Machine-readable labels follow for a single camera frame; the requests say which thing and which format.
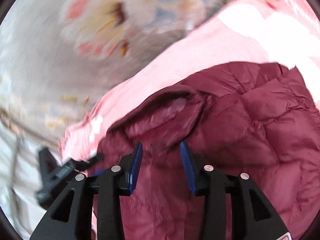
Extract maroon quilted down jacket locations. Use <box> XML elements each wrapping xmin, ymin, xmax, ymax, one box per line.
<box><xmin>98</xmin><ymin>62</ymin><xmax>319</xmax><ymax>239</ymax></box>

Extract grey floral bed sheet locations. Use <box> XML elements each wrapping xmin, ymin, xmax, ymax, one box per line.
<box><xmin>0</xmin><ymin>0</ymin><xmax>288</xmax><ymax>156</ymax></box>

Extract pink fleece blanket white bows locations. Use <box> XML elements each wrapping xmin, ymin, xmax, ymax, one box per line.
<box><xmin>62</xmin><ymin>0</ymin><xmax>319</xmax><ymax>159</ymax></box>

